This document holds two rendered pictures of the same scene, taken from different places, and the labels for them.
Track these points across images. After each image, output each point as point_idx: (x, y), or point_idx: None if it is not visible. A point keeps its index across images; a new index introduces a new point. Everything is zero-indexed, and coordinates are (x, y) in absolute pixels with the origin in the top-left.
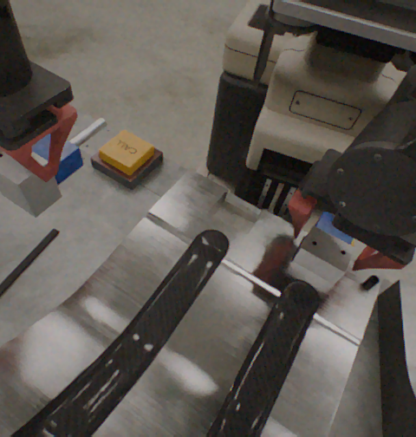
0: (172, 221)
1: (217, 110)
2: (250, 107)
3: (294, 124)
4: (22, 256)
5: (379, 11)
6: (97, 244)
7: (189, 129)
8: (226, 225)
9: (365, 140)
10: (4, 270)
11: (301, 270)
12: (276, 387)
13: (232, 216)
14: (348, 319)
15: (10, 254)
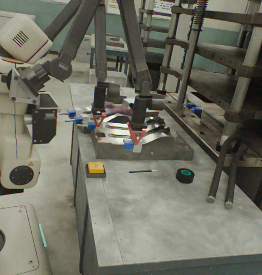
0: (114, 139)
1: None
2: None
3: (32, 152)
4: (140, 172)
5: (44, 100)
6: (123, 165)
7: None
8: (106, 135)
9: (118, 90)
10: (145, 173)
11: (103, 127)
12: (124, 127)
13: None
14: (106, 122)
15: (142, 174)
